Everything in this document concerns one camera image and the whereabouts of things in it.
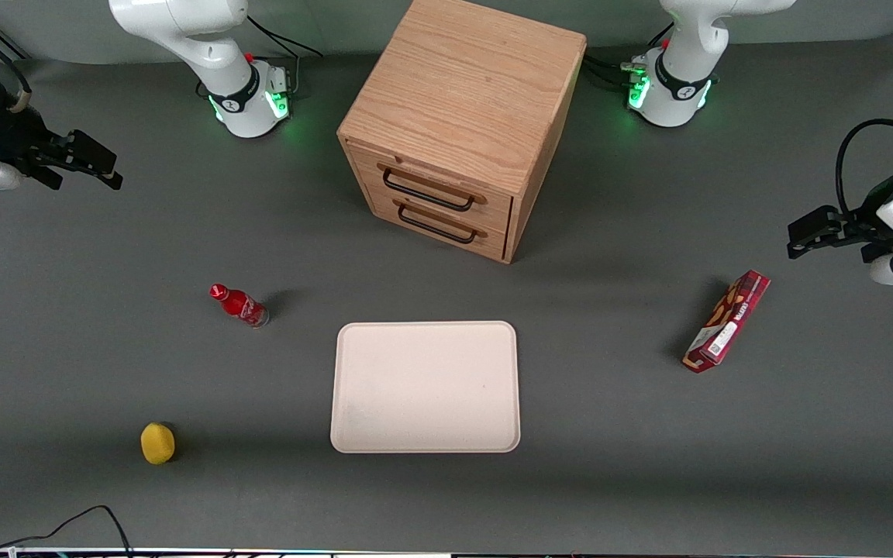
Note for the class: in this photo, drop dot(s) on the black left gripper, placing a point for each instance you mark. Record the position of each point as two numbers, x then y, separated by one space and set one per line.
862 225

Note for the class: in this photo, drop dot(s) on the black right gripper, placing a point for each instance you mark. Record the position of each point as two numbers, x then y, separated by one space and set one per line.
6 138

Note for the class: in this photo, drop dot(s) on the wooden drawer with inside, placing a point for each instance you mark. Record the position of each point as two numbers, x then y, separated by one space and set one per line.
497 217

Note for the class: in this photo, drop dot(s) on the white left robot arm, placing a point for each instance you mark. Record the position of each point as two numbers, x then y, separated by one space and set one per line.
679 70

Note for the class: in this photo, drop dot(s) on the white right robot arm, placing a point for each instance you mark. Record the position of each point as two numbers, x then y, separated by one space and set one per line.
237 93

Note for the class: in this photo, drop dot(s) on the wooden drawer cabinet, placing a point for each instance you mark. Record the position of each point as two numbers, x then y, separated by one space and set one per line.
470 85

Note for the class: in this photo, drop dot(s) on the red snack box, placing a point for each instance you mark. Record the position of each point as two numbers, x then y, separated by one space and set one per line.
728 322

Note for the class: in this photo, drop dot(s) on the red soda bottle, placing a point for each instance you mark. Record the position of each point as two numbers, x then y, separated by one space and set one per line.
239 304

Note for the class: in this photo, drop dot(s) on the yellow lemon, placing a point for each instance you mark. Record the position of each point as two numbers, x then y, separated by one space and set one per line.
157 443

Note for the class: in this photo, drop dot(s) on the cream plastic tray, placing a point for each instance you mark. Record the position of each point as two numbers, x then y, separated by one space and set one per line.
425 387

